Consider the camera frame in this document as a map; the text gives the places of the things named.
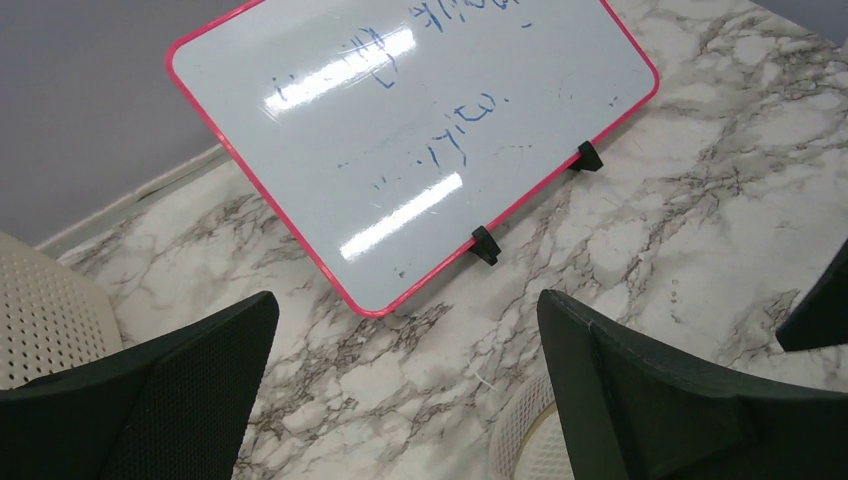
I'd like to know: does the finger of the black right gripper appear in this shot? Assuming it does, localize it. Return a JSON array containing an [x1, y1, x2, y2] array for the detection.
[[776, 242, 847, 352]]

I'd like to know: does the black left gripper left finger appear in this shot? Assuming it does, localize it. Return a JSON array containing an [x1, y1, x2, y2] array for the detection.
[[1, 291, 279, 479]]

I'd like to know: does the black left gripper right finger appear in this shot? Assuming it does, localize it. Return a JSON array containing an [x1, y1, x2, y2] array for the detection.
[[537, 289, 847, 479]]

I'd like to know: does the white mesh laundry bag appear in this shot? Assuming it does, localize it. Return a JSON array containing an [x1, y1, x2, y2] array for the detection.
[[488, 372, 574, 480]]

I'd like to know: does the cream plastic laundry basket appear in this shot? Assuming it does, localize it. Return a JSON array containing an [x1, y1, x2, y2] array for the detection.
[[1, 233, 124, 390]]

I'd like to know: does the pink framed whiteboard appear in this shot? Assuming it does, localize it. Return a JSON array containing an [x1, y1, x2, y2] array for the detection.
[[165, 1, 660, 317]]

